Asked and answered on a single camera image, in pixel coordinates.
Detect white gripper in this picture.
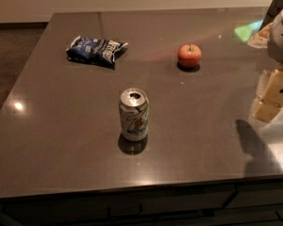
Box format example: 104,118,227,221
247,9,283,122

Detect red apple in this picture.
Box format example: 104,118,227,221
177,43,202,69

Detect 7up soda can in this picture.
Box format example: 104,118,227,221
119,88,149,141

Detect dark cabinet drawers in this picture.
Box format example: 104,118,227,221
0,180,283,226

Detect blue chip bag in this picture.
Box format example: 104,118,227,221
66,36,128,68

